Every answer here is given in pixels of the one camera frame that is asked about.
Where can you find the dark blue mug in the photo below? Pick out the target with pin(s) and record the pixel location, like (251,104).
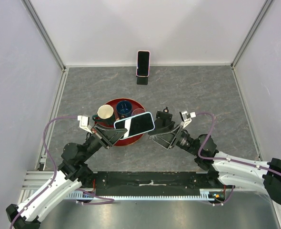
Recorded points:
(124,109)

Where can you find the grey cable duct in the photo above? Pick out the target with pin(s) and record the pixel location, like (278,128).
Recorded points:
(198,195)

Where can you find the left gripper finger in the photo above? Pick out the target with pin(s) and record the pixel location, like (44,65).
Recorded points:
(116,140)
(110,131)

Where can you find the black folding phone stand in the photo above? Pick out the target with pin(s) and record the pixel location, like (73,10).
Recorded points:
(142,80)

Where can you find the green mug cream inside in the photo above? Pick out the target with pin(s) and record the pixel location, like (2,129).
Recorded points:
(105,114)

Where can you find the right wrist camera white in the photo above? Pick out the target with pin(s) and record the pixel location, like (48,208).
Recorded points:
(186,118)

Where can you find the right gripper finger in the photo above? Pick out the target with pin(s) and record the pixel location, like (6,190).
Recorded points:
(161,128)
(164,140)

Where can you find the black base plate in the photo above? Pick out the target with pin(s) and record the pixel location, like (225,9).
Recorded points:
(153,182)

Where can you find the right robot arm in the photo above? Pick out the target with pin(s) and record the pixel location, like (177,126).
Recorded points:
(222,168)

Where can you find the clear plastic cup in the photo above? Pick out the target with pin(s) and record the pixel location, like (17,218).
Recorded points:
(138,111)

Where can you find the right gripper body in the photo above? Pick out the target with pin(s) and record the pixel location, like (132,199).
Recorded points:
(179,131)

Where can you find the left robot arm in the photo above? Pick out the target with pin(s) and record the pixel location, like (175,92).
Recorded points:
(70,175)

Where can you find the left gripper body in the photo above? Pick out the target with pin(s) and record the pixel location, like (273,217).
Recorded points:
(103,140)

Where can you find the phone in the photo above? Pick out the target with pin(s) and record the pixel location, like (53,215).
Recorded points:
(136,125)
(143,63)

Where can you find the black round-base phone holder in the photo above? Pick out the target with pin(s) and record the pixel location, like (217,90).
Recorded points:
(164,115)

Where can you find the red round tray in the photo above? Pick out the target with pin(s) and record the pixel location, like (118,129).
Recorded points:
(135,105)

